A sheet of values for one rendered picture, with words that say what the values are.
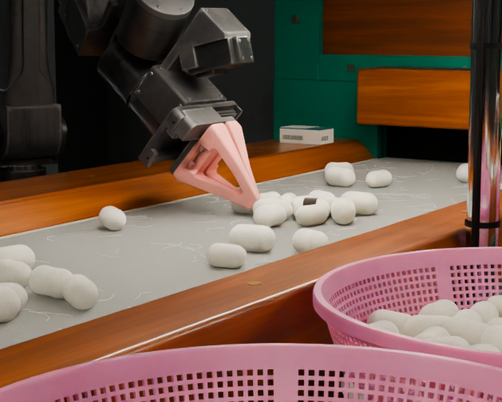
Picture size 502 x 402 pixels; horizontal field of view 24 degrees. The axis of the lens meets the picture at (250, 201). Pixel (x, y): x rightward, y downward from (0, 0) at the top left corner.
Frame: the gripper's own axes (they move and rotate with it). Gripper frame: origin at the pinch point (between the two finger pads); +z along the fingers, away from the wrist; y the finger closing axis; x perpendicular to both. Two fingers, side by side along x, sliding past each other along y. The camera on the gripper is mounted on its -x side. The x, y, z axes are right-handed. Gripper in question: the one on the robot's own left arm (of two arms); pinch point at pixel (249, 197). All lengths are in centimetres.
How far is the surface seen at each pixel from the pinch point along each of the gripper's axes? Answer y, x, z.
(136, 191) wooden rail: -0.3, 8.6, -9.4
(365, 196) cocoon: 6.2, -5.7, 6.6
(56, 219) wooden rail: -12.8, 8.8, -8.3
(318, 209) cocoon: -0.7, -4.7, 5.9
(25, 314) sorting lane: -37.7, -3.9, 7.0
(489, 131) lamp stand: -8.9, -23.4, 14.5
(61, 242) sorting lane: -18.8, 5.3, -3.5
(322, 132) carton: 38.6, 7.4, -11.8
